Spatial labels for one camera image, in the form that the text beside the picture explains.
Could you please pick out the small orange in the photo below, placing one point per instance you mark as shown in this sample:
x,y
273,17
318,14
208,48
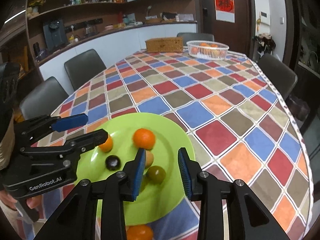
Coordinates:
x,y
139,232
107,145

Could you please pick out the green plate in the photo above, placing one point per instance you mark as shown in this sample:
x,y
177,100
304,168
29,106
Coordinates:
x,y
152,200

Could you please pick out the dark wooden door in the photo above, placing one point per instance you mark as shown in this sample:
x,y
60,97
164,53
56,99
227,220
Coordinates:
x,y
238,35

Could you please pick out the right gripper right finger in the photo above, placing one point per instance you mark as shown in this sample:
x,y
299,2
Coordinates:
x,y
248,217

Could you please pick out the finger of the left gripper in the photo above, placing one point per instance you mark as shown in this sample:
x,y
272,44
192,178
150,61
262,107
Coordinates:
x,y
78,145
31,131

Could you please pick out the dark chair right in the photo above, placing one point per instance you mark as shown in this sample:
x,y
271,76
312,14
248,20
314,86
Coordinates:
x,y
281,76

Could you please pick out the dark purple plum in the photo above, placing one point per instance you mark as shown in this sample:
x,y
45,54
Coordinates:
x,y
113,163

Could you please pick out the tan round fruit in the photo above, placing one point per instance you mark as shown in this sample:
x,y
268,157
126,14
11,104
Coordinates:
x,y
149,158

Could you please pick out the black coffee machine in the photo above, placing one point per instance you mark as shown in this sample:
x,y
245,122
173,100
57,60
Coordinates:
x,y
55,35

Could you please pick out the brown woven box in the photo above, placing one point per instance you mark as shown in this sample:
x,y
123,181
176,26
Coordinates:
x,y
165,44

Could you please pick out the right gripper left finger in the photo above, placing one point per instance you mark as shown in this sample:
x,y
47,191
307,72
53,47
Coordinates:
x,y
75,217

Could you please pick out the dark chair left near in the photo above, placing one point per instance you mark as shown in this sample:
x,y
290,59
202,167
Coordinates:
x,y
43,99

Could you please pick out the checkered tablecloth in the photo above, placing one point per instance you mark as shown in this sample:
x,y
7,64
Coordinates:
x,y
237,122

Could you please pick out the red white door poster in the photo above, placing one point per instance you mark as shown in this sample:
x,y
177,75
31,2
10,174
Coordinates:
x,y
224,10

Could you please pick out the dark chair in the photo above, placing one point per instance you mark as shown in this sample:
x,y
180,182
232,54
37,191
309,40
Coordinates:
x,y
43,99
83,67
281,76

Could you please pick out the dark chair far end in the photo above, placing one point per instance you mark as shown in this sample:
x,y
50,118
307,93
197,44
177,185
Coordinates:
x,y
195,36

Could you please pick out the white fruit basket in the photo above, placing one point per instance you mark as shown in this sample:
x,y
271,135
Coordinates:
x,y
207,50

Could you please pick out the dark chair left far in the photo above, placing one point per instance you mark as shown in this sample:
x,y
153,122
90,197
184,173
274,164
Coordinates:
x,y
83,67

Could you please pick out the green round fruit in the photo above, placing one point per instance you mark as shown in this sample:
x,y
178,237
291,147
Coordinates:
x,y
156,174

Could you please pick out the orange tangerine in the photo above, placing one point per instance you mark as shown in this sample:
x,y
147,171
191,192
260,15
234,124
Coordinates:
x,y
144,138

